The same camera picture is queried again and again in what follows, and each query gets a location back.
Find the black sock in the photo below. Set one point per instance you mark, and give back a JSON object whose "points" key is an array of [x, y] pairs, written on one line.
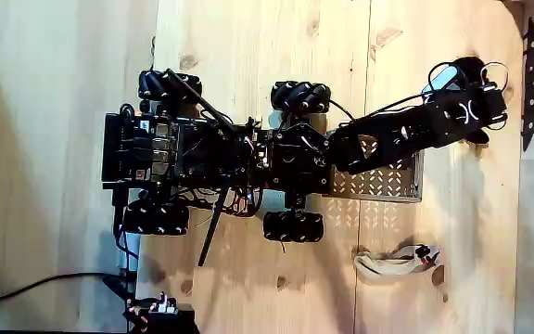
{"points": [[479, 137]]}

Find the grey white sock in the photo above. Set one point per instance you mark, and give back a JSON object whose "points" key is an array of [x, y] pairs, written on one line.
{"points": [[392, 262]]}

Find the black mecanum wheel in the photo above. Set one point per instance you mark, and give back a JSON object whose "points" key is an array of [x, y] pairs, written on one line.
{"points": [[169, 86], [293, 227], [300, 96], [156, 218]]}

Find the black antenna rod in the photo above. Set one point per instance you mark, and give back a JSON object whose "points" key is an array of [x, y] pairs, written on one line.
{"points": [[211, 229], [197, 99]]}

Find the black mobile base chassis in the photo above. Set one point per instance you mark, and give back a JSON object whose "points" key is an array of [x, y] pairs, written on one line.
{"points": [[156, 148]]}

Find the black oval camera box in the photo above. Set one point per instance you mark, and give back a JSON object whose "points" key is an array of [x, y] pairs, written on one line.
{"points": [[443, 78]]}

